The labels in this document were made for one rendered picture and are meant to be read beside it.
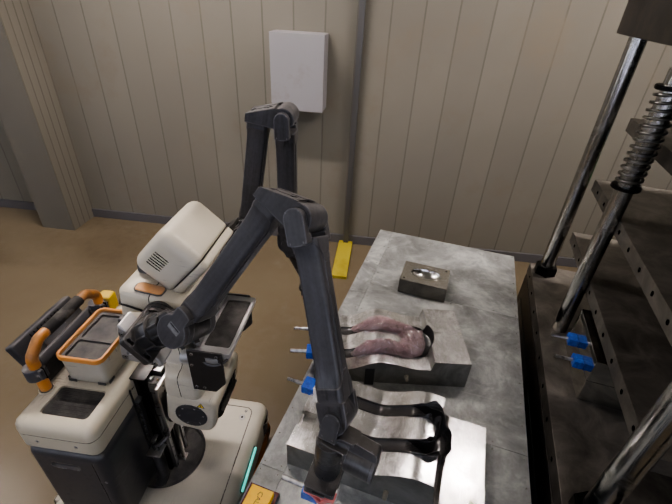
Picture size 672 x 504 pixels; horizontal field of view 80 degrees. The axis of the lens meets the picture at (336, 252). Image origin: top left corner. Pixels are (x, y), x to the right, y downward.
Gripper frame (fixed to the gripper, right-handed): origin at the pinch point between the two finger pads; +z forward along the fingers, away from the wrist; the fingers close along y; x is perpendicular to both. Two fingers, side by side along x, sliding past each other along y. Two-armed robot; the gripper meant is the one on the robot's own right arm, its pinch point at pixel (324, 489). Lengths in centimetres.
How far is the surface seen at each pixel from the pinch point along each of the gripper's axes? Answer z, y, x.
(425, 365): 8, 52, -16
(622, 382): -10, 50, -66
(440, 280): 8, 102, -15
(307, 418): 9.3, 20.7, 12.3
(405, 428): 2.8, 23.6, -14.2
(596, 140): -51, 138, -60
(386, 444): 5.4, 19.0, -10.5
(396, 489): 8.0, 10.3, -15.5
